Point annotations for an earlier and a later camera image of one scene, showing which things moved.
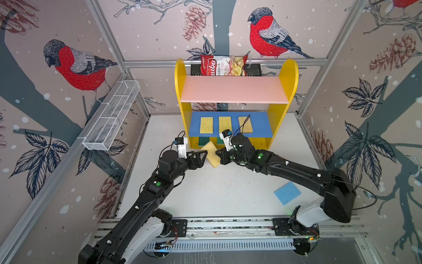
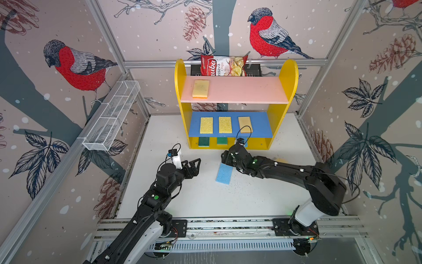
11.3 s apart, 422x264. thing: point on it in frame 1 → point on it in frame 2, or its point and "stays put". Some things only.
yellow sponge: [206, 125] stays put
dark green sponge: [203, 140] stays put
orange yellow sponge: [247, 127] stays put
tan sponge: [213, 159] → [200, 89]
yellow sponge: [225, 123] stays put
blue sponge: [287, 192] → [224, 174]
